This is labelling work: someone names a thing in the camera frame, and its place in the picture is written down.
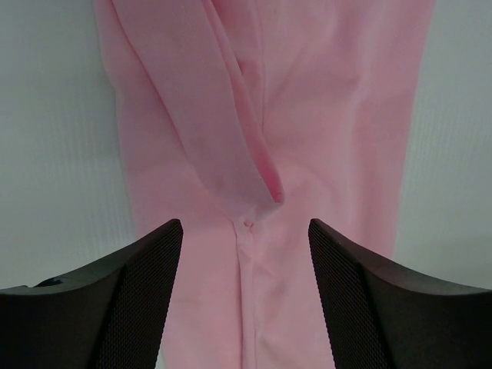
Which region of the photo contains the pink t shirt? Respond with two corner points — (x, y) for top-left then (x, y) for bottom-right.
(94, 1), (434, 368)

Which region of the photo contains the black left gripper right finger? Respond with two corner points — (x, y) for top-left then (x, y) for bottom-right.
(308, 219), (491, 369)

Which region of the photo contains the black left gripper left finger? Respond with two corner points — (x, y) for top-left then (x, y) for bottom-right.
(1, 219), (183, 369)

